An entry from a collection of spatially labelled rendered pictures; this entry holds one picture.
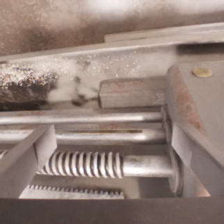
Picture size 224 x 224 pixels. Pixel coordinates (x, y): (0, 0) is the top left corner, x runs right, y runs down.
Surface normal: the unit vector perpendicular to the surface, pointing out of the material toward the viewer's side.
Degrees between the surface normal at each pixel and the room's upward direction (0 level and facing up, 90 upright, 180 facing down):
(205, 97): 90
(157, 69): 0
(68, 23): 0
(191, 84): 90
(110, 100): 0
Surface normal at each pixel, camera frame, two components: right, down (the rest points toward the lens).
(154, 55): -0.12, 0.65
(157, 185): -0.14, -0.76
